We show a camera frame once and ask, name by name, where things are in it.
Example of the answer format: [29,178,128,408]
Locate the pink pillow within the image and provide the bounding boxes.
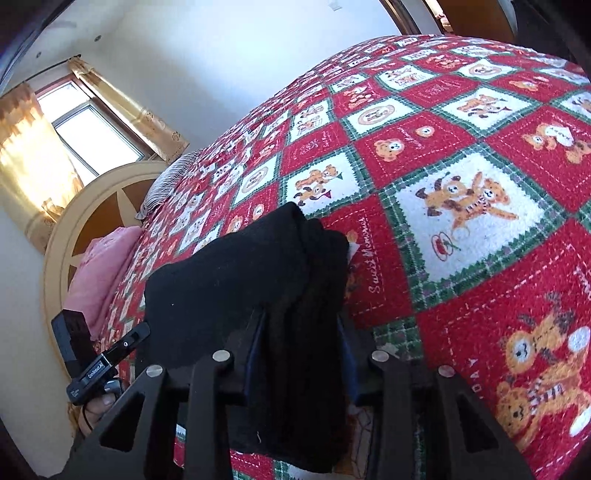
[65,226,142,341]

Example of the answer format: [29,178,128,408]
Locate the window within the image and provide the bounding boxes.
[37,80,147,186]

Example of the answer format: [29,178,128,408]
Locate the black pants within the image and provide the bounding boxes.
[144,202,350,474]

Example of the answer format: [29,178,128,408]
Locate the red checkered printed blanket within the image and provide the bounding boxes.
[108,34,591,480]

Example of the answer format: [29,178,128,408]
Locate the cream wooden headboard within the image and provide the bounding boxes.
[42,160,170,371]

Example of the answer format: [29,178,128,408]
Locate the person's left hand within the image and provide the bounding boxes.
[78,379,123,437]

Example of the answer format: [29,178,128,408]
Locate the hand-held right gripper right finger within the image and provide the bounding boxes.
[338,315,532,480]

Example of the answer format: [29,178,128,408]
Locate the striped pillow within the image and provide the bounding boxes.
[135,150,204,220]

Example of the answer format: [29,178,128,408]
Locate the curtain rod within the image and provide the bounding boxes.
[0,54,82,99]

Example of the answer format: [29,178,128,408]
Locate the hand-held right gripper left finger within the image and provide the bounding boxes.
[46,310,267,480]

